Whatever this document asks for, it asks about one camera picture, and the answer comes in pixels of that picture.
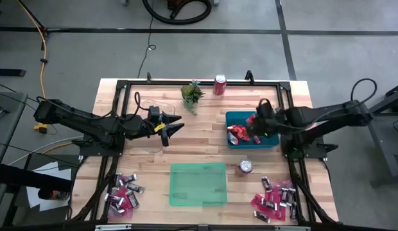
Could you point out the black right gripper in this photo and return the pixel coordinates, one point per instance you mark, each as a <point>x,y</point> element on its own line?
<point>268,126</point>

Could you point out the black table clamp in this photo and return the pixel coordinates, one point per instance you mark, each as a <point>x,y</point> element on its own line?
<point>249,77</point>
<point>149,77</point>

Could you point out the black aluminium table frame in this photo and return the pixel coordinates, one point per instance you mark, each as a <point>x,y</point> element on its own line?
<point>170,82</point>

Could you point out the yellow label tag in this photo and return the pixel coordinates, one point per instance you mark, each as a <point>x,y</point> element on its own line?
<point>159,127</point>

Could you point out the small green succulent plant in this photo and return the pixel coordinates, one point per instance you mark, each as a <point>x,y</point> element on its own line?
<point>191,94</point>

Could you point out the red soda can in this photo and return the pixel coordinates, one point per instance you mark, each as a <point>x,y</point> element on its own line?
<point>219,85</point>

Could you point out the black slanted beam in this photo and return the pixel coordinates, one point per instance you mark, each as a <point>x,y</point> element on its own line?
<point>25,178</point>

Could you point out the yellow plug block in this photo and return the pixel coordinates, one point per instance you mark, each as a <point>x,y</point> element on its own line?
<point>41,128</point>

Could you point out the grey desk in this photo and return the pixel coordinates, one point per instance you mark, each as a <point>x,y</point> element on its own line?
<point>9,128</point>

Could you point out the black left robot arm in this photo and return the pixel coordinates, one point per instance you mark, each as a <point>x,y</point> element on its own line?
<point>90,123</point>

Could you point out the orange and grey tool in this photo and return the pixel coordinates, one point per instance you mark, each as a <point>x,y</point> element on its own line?
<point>46,194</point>

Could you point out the blue plastic bin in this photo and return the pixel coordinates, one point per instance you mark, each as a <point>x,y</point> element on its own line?
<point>237,117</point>

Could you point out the flat black bar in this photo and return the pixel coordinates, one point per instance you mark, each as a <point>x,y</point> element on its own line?
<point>9,72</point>

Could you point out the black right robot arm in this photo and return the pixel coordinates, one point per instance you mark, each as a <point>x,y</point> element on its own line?
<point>314,114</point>

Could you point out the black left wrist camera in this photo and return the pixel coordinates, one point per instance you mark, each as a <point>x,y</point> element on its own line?
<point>154,114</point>

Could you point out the black desk frame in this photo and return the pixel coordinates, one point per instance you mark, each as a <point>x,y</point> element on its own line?
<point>382,147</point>

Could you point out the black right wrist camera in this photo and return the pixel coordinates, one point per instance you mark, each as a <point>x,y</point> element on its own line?
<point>264,110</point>

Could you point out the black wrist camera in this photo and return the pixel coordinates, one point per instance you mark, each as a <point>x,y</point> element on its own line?
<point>154,114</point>
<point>264,110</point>

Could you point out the black tripod legs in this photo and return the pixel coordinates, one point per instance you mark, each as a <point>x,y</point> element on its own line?
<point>32,14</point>

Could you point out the silver wrapped candy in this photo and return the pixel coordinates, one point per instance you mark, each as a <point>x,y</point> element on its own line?
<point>232,138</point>

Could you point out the white paper sheet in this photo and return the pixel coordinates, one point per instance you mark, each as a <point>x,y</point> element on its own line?
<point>64,174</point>

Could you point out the silver metal bracket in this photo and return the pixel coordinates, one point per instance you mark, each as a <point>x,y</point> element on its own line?
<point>112,227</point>
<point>292,228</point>

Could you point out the maroon soda can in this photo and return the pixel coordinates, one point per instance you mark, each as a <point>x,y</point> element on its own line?
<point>246,167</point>

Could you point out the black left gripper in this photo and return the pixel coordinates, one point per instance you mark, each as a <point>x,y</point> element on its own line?
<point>154,130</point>

